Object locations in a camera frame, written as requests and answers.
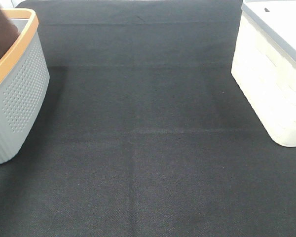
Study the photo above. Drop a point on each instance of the black table cloth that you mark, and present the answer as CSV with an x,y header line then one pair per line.
x,y
143,131

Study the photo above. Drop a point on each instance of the white basket with grey rim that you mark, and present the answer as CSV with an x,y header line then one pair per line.
x,y
264,65

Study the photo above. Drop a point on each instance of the grey perforated laundry basket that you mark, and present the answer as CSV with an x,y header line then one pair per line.
x,y
24,80

